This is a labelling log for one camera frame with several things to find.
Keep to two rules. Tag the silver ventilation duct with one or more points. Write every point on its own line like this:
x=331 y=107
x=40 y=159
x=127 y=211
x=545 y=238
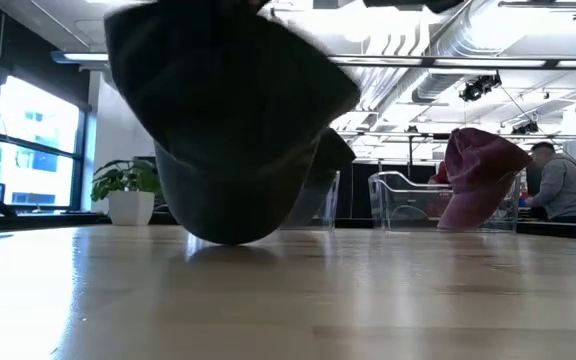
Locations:
x=448 y=45

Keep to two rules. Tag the person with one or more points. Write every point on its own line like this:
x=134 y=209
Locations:
x=563 y=190
x=440 y=174

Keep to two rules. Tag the black ceiling spotlight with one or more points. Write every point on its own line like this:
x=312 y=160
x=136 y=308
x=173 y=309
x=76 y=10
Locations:
x=525 y=128
x=478 y=89

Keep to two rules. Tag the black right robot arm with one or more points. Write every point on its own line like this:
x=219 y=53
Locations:
x=433 y=5

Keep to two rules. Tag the maroon baseball cap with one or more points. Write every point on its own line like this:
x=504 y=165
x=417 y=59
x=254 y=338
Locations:
x=478 y=160

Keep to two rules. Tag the short ceiling lamp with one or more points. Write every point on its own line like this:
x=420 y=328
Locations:
x=85 y=57

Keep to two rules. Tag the long ceiling light bar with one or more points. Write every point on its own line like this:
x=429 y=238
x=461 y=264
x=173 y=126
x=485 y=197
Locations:
x=468 y=63

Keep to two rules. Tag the clear plastic bin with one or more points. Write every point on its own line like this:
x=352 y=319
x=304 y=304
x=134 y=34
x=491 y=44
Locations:
x=398 y=205
x=337 y=200

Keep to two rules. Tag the green plant in white pot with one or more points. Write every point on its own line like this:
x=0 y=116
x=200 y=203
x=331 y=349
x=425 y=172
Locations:
x=130 y=207

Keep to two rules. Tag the large window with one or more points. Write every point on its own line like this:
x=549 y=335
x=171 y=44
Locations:
x=38 y=125

